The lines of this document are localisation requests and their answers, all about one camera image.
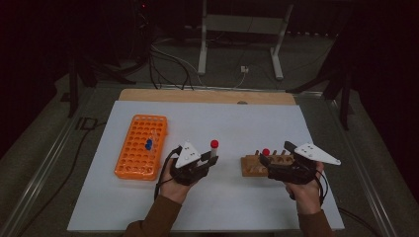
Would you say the dark equipment stand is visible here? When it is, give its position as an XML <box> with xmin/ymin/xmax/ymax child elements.
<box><xmin>131</xmin><ymin>0</ymin><xmax>153</xmax><ymax>63</ymax></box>

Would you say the white table sheet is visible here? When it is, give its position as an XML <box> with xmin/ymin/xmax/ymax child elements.
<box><xmin>66</xmin><ymin>100</ymin><xmax>345</xmax><ymax>233</ymax></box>

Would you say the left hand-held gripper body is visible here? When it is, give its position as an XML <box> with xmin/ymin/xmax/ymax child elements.
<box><xmin>169</xmin><ymin>140</ymin><xmax>211</xmax><ymax>187</ymax></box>

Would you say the long black floor cable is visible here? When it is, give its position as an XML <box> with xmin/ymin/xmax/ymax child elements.
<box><xmin>18</xmin><ymin>121</ymin><xmax>108</xmax><ymax>237</ymax></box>

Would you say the wooden test tube rack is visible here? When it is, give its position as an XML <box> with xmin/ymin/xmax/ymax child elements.
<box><xmin>240</xmin><ymin>149</ymin><xmax>296</xmax><ymax>178</ymax></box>

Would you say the black floor cable bundle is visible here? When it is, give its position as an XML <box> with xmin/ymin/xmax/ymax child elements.
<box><xmin>147</xmin><ymin>45</ymin><xmax>196</xmax><ymax>92</ymax></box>

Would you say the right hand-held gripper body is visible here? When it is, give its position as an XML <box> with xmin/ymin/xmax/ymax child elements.
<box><xmin>268</xmin><ymin>141</ymin><xmax>342</xmax><ymax>186</ymax></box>

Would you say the orange plastic test tube rack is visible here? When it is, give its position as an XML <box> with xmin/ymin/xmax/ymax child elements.
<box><xmin>114</xmin><ymin>114</ymin><xmax>169</xmax><ymax>182</ymax></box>

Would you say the person's right hand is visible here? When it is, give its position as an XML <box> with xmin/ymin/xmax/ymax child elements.
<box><xmin>285</xmin><ymin>162</ymin><xmax>326</xmax><ymax>216</ymax></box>

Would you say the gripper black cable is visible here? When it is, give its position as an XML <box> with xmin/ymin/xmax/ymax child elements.
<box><xmin>153</xmin><ymin>145</ymin><xmax>183</xmax><ymax>201</ymax></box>
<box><xmin>315</xmin><ymin>170</ymin><xmax>330</xmax><ymax>207</ymax></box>

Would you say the short black floor cable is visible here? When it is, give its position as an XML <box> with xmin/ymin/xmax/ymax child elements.
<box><xmin>338</xmin><ymin>206</ymin><xmax>374</xmax><ymax>237</ymax></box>

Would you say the person's left hand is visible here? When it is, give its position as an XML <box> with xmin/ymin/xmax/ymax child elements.
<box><xmin>159</xmin><ymin>163</ymin><xmax>198</xmax><ymax>204</ymax></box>

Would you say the black tripod stand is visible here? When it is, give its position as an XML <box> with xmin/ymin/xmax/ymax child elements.
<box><xmin>286</xmin><ymin>48</ymin><xmax>355</xmax><ymax>131</ymax></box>

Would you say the metal floor rail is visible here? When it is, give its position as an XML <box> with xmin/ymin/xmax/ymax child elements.
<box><xmin>325</xmin><ymin>97</ymin><xmax>399</xmax><ymax>237</ymax></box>
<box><xmin>0</xmin><ymin>88</ymin><xmax>97</xmax><ymax>237</ymax></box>
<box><xmin>97</xmin><ymin>82</ymin><xmax>325</xmax><ymax>97</ymax></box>

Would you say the white floor cable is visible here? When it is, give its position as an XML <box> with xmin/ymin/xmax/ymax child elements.
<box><xmin>151</xmin><ymin>39</ymin><xmax>246</xmax><ymax>90</ymax></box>

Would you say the white metal stand frame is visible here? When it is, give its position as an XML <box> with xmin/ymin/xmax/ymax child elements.
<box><xmin>197</xmin><ymin>0</ymin><xmax>294</xmax><ymax>81</ymax></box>

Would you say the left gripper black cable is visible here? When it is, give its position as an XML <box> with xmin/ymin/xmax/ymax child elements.
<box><xmin>153</xmin><ymin>145</ymin><xmax>183</xmax><ymax>201</ymax></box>

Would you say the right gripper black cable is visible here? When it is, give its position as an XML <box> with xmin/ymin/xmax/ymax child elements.
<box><xmin>315</xmin><ymin>170</ymin><xmax>330</xmax><ymax>207</ymax></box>

